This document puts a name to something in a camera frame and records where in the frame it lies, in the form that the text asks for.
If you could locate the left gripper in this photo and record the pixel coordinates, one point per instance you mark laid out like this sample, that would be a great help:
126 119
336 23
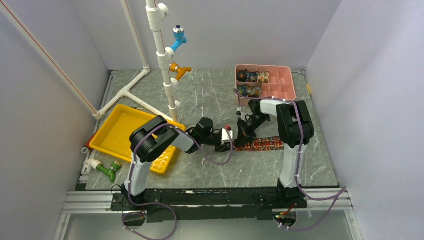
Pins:
223 147

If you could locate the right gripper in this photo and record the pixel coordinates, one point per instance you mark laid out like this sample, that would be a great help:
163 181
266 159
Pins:
244 136

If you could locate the multicolour patterned necktie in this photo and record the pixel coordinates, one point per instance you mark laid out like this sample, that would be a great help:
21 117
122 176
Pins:
262 144

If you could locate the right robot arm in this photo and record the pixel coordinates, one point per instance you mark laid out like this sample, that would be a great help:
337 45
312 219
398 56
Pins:
295 129

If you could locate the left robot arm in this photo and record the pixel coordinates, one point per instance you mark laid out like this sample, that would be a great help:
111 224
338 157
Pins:
150 141

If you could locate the brown patterned rolled tie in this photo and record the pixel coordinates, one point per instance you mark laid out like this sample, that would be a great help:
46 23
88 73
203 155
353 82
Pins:
254 90

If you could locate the blue dotted rolled tie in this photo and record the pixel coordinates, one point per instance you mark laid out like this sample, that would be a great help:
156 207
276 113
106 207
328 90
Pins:
242 90

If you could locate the dark rolled tie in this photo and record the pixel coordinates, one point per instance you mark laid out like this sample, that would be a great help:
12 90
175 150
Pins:
241 76

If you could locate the gold floral rolled tie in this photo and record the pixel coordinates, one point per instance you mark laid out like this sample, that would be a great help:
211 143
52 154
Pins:
263 77

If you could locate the pink divided organizer box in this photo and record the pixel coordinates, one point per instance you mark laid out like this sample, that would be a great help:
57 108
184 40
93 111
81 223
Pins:
281 83

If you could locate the orange plastic faucet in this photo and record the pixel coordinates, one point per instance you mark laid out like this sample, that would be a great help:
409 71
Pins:
180 71

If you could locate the yellow plastic tray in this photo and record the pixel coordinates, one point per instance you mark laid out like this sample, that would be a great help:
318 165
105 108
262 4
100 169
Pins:
113 137

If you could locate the green plastic faucet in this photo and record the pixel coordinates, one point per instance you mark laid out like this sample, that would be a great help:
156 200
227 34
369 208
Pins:
111 171

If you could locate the blue plastic faucet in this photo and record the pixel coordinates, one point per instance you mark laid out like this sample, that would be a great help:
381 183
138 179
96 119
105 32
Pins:
179 35

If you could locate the white PVC pipe stand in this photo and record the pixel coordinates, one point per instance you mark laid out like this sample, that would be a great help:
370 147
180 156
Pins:
156 13

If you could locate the white pipe with red stripe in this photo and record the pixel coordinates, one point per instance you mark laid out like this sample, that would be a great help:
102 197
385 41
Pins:
21 27

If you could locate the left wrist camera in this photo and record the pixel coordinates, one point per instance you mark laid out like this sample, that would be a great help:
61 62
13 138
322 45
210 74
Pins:
227 136

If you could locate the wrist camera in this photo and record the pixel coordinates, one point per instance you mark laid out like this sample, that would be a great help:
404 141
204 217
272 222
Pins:
227 136
241 114

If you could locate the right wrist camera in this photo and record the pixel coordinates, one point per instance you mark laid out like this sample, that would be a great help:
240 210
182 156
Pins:
241 114

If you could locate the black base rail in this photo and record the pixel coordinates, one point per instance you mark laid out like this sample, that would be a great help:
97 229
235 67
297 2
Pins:
159 205

